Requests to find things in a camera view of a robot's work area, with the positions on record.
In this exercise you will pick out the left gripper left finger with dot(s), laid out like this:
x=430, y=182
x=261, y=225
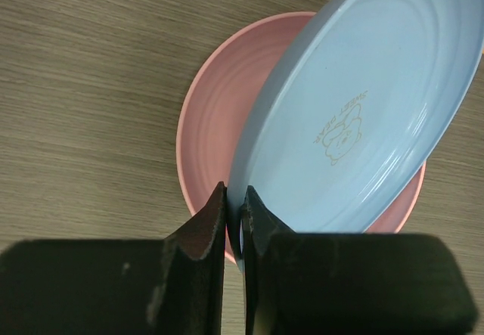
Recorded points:
x=172, y=285

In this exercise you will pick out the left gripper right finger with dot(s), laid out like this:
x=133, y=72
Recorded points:
x=307, y=283

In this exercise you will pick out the pink plate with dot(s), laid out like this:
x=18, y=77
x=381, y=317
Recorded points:
x=219, y=102

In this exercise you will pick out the blue plate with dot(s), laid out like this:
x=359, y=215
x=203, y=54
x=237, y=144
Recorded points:
x=352, y=110

